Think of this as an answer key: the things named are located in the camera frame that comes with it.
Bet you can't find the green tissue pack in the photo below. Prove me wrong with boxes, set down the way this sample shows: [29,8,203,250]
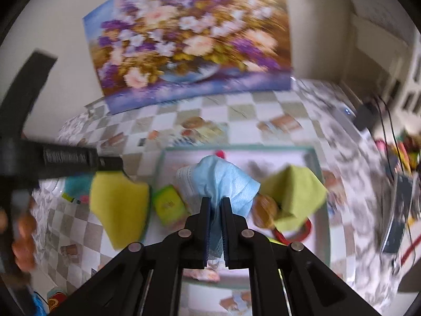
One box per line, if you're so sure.
[152,185,188,227]

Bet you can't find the pink striped fuzzy sock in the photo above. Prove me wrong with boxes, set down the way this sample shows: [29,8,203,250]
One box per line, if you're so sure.
[183,268,220,283]

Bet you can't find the lime green cloth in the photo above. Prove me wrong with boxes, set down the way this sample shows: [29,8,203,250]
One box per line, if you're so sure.
[260,165,328,233]

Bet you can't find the black electronic device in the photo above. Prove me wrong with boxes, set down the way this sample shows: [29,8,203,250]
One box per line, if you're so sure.
[380,173,413,255]

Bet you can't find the person's hand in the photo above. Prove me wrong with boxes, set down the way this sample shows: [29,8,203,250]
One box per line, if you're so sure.
[12,197,37,273]

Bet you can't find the yellow sponge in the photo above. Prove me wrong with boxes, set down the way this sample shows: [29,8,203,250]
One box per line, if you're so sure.
[89,171,151,250]

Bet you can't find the light blue cloth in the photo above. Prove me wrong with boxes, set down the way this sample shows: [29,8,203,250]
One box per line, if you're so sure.
[173,156,260,263]

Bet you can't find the turquoise toy elephant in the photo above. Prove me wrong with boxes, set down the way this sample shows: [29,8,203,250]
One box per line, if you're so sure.
[61,174,93,204]

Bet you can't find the red ring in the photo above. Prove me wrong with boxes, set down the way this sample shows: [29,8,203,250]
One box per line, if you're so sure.
[270,218,313,245]

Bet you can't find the checkered patterned tablecloth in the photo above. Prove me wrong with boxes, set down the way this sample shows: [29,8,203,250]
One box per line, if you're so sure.
[53,80,402,312]

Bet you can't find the white shelf cabinet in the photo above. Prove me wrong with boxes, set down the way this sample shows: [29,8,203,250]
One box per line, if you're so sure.
[340,0,420,133]

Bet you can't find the floral painting canvas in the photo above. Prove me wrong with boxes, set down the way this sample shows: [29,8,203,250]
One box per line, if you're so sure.
[83,0,292,114]

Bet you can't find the white teal-rimmed tray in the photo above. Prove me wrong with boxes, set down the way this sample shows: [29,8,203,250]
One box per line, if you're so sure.
[143,145,331,290]

